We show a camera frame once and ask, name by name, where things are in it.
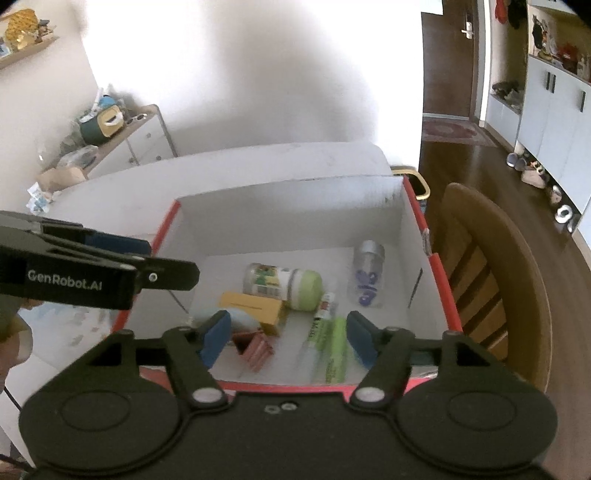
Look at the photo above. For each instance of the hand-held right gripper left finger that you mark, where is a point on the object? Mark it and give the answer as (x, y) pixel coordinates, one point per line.
(214, 339)

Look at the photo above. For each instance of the person's left forearm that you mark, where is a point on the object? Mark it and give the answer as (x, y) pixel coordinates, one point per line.
(16, 337)

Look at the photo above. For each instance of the white and green pen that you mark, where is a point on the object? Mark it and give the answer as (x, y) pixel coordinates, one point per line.
(318, 330)

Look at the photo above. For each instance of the wooden chair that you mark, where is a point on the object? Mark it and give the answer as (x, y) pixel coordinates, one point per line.
(512, 277)

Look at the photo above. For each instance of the yellow rectangular box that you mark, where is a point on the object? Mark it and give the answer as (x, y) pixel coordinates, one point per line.
(254, 310)

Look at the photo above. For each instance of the row of shoes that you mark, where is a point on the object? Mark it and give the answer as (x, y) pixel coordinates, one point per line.
(540, 184)

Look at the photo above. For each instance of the brown cardboard carton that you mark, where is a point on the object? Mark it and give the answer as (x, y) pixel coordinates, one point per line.
(62, 177)

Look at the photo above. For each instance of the wooden wall shelf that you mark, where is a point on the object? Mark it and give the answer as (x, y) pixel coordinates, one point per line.
(27, 50)

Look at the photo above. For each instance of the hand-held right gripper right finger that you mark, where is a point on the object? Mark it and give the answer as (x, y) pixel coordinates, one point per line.
(362, 339)

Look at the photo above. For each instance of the clear bottle with blue print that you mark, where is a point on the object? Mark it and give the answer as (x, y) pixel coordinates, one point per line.
(369, 277)

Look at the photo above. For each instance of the white wall cabinet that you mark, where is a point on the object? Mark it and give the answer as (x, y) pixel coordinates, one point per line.
(558, 120)

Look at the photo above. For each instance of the clear jar with green lid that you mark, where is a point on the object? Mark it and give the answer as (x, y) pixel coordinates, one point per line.
(281, 286)

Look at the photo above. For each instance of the blue and white packets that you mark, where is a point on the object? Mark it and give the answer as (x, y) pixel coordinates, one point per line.
(40, 197)

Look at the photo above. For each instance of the green frog pen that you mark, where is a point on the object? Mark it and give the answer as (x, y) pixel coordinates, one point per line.
(337, 350)

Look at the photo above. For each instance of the light blue table mat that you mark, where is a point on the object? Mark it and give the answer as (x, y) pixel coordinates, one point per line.
(69, 325)

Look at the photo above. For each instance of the red and white cardboard box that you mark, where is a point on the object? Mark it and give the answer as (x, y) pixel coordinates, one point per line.
(295, 221)

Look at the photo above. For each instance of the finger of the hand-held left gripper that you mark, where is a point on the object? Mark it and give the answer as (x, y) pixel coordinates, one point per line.
(171, 274)
(117, 244)

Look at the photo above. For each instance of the clear plastic bag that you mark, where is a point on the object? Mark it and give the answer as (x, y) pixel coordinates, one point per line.
(76, 157)

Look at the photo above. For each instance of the white sunglasses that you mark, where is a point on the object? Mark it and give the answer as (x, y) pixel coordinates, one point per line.
(137, 118)

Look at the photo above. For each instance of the green and yellow tissue box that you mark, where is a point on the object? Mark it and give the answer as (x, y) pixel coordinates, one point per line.
(104, 124)

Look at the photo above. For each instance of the red patterned rug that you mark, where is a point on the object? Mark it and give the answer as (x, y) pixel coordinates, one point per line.
(455, 131)

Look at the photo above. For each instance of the brown door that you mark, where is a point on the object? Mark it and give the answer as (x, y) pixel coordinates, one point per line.
(448, 60)

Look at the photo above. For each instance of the wooden and white sideboard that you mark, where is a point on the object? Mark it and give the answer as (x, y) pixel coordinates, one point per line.
(143, 138)

